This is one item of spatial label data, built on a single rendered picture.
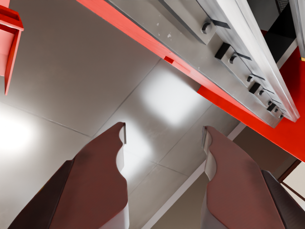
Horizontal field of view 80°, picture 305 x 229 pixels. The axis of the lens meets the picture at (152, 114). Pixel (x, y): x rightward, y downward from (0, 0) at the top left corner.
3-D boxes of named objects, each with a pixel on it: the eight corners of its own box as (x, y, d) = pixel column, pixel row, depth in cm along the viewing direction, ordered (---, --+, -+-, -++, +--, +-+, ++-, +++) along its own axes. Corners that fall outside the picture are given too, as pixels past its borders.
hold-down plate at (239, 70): (213, 57, 63) (220, 60, 61) (223, 42, 62) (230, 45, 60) (241, 85, 84) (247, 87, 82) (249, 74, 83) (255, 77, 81)
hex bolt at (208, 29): (199, 29, 49) (203, 31, 48) (205, 19, 48) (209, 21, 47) (204, 35, 51) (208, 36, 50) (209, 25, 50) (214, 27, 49)
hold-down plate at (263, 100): (248, 91, 91) (253, 94, 89) (255, 82, 90) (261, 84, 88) (262, 106, 113) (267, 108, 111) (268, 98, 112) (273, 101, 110)
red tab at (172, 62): (163, 59, 93) (171, 64, 88) (165, 55, 93) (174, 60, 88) (179, 70, 104) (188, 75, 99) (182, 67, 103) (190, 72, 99)
